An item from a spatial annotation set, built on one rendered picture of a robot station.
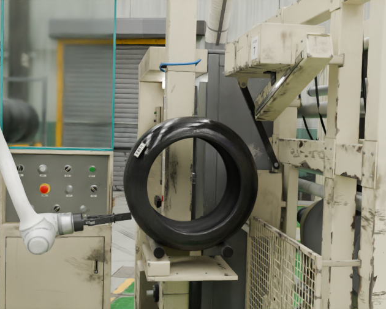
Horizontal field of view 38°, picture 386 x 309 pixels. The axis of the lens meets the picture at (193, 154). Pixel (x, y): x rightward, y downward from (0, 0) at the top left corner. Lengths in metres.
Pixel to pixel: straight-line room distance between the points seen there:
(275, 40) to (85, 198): 1.34
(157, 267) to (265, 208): 0.63
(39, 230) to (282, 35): 1.13
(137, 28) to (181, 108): 8.83
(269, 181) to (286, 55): 0.76
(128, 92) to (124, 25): 1.34
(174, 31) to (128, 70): 9.15
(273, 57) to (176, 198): 0.89
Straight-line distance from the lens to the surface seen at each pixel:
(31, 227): 2.21
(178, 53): 2.63
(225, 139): 2.30
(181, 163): 2.62
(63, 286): 2.96
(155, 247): 2.31
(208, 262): 2.56
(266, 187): 2.65
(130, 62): 11.78
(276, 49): 2.08
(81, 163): 2.90
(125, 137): 11.74
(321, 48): 2.03
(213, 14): 3.17
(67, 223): 2.35
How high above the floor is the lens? 1.41
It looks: 3 degrees down
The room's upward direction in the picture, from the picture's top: 2 degrees clockwise
